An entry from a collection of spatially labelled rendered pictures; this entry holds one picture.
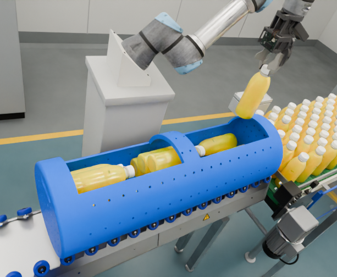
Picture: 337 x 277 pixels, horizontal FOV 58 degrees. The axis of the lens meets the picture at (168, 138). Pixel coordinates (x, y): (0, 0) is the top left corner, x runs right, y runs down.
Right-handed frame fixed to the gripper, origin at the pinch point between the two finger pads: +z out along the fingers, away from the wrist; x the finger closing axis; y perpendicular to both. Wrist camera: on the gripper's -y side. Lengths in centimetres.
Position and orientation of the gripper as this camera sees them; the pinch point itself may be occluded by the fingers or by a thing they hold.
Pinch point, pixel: (266, 68)
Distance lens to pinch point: 112.9
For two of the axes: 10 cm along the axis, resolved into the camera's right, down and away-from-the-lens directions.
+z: -2.4, 7.0, 6.7
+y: -8.4, 2.0, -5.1
